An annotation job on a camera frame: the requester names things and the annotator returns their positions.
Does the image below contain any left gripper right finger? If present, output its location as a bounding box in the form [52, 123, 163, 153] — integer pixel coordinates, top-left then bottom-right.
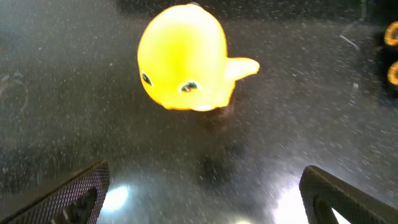
[298, 165, 398, 224]

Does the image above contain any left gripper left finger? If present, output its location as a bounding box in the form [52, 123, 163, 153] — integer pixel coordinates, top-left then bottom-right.
[0, 159, 111, 224]

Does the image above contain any yellow rubber duck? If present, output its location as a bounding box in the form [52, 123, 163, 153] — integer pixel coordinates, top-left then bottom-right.
[137, 2, 261, 112]

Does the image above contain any grey and yellow toy truck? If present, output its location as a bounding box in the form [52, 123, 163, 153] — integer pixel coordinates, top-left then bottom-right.
[374, 20, 398, 100]

